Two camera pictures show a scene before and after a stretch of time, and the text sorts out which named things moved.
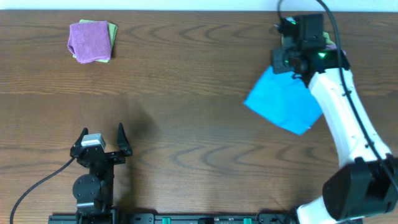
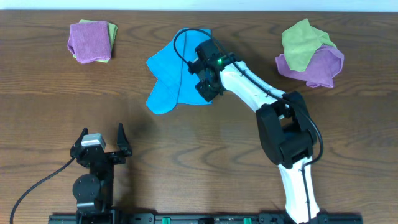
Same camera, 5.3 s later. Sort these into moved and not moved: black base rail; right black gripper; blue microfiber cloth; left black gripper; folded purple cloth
Moved: blue microfiber cloth; right black gripper
Not moved: black base rail; folded purple cloth; left black gripper
